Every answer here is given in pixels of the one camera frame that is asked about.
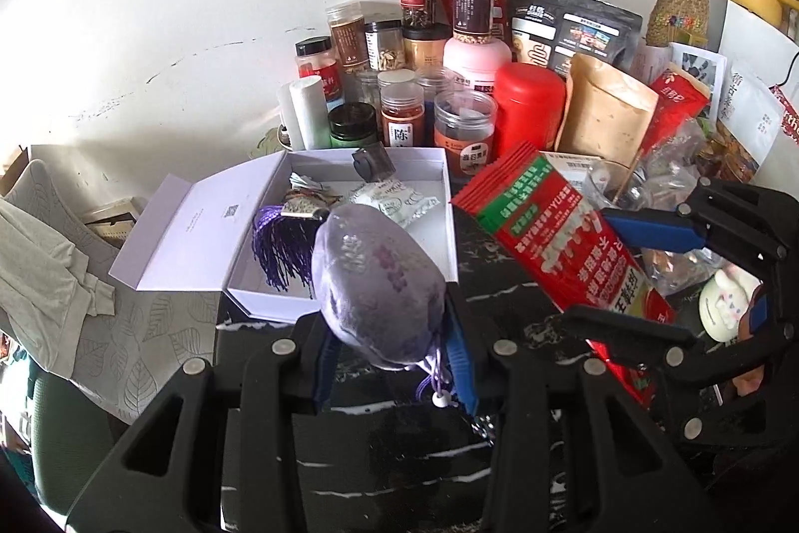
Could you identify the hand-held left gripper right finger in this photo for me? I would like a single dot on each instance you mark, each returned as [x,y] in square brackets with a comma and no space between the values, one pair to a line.
[462,370]

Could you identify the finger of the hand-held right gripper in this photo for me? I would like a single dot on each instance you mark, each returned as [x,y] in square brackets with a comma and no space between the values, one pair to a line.
[655,230]
[630,330]

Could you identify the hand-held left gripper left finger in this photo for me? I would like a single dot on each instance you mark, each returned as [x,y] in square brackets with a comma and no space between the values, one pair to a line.
[321,383]

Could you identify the red green sachet bundle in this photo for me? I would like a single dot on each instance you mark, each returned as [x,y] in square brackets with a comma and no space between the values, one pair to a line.
[562,252]

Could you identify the brown cereal packet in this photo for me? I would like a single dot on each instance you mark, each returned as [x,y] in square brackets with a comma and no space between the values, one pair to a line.
[306,208]

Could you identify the white green-printed snack packet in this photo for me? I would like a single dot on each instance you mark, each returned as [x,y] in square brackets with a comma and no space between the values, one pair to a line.
[393,202]

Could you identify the white gift box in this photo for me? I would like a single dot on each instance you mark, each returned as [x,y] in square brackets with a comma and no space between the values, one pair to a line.
[187,233]

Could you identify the clear plastic bag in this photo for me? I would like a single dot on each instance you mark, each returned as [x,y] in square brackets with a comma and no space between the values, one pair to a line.
[671,158]

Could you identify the white bunny figure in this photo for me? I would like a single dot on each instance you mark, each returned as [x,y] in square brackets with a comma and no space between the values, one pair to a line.
[727,308]

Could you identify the red snack pouch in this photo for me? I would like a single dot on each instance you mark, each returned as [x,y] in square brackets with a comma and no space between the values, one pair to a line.
[677,102]

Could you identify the kraft paper bag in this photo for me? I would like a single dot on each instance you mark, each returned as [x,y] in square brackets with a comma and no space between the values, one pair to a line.
[608,108]

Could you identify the purple tassel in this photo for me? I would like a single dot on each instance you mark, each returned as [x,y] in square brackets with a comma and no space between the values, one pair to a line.
[284,252]

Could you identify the white paper bag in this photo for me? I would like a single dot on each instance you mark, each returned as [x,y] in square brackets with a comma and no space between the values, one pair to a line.
[755,102]

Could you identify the photo card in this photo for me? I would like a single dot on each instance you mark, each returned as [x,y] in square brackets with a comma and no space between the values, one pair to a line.
[699,68]

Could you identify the red canister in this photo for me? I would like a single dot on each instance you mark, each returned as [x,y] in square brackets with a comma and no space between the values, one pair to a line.
[530,108]

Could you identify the grey leaf-pattern chair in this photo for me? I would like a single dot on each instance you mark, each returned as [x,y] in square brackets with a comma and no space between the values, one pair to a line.
[143,333]

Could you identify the small silver packet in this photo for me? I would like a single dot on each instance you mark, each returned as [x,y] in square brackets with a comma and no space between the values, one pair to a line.
[307,182]

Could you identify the clear jar with red contents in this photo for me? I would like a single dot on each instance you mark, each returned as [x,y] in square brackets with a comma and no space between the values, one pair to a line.
[465,133]

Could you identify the black snack bag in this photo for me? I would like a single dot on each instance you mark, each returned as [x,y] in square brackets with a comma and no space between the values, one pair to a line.
[574,27]

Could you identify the round woven straw mat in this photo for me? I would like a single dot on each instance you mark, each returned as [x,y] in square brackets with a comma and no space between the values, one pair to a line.
[677,8]

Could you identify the small dark pouch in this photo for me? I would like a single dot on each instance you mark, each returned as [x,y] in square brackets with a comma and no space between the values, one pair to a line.
[373,163]

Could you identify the pink jar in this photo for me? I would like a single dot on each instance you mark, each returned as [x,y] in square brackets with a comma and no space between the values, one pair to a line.
[477,64]

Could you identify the green coaster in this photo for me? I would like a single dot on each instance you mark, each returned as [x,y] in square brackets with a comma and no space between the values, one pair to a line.
[268,143]

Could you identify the orange peel jar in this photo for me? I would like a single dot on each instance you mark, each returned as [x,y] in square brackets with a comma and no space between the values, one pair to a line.
[402,121]

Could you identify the wooden slat crate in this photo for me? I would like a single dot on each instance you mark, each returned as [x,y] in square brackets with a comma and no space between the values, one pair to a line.
[115,224]

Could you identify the dark green jar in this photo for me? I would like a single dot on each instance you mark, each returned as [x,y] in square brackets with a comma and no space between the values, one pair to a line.
[354,124]

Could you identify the clear-lid plastic jar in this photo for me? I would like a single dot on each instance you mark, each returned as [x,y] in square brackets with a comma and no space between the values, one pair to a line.
[437,83]

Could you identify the white paper roll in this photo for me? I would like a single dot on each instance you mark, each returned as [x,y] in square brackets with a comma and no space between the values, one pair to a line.
[310,114]

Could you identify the white plastic bag roll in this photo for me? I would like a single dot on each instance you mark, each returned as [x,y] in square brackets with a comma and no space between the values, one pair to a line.
[285,105]

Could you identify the tall bean jar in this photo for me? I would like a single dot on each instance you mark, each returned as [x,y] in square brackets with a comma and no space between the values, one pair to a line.
[473,5]

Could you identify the amber jar with black lid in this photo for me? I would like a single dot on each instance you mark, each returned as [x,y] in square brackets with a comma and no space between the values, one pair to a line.
[426,47]

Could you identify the clear jar of white cubes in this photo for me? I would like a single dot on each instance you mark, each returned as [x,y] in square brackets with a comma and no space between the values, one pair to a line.
[368,86]

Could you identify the purple-label clear jar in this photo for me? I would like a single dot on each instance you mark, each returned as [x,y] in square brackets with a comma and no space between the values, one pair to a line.
[396,78]

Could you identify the white cloth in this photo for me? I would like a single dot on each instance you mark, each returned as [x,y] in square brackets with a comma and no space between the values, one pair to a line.
[43,271]

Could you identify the red-label spice shaker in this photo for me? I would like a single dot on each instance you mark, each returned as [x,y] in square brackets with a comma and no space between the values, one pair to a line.
[318,64]

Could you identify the black-lid dried slices jar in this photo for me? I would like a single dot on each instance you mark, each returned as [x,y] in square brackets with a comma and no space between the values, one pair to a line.
[384,46]

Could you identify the tall brown-label jar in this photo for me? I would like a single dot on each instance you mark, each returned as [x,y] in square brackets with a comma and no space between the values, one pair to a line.
[348,36]

